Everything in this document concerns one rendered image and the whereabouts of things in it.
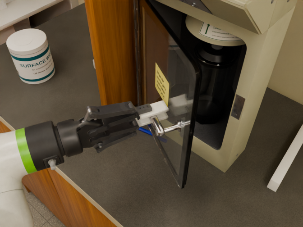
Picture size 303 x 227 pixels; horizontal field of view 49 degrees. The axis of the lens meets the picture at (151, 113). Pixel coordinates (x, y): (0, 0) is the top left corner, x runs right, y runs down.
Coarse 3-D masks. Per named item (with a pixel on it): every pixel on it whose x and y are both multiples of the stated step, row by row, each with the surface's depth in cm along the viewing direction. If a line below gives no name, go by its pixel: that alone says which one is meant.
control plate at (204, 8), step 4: (180, 0) 63; (184, 0) 61; (188, 0) 59; (192, 0) 58; (196, 0) 56; (200, 0) 55; (188, 4) 63; (192, 4) 61; (196, 4) 59; (200, 4) 57; (200, 8) 61; (204, 8) 59; (208, 12) 60
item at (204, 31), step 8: (192, 24) 73; (200, 24) 71; (208, 24) 70; (192, 32) 73; (200, 32) 72; (208, 32) 71; (216, 32) 70; (224, 32) 69; (208, 40) 71; (216, 40) 70; (224, 40) 70; (232, 40) 70; (240, 40) 70
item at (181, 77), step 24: (144, 0) 69; (144, 24) 74; (144, 48) 79; (168, 48) 64; (144, 72) 85; (168, 72) 67; (192, 72) 56; (144, 96) 92; (192, 96) 59; (168, 120) 77; (192, 120) 63; (168, 144) 82
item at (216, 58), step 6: (204, 42) 82; (198, 48) 82; (204, 48) 80; (210, 48) 80; (216, 48) 80; (222, 48) 80; (228, 48) 80; (204, 54) 79; (210, 54) 79; (216, 54) 78; (222, 54) 78; (228, 54) 79; (234, 54) 80; (210, 60) 79; (216, 60) 78; (222, 60) 78; (228, 60) 79
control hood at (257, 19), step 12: (204, 0) 53; (216, 0) 49; (228, 0) 47; (240, 0) 46; (252, 0) 46; (264, 0) 50; (276, 0) 54; (216, 12) 57; (228, 12) 53; (240, 12) 49; (252, 12) 48; (264, 12) 52; (240, 24) 57; (252, 24) 52; (264, 24) 55
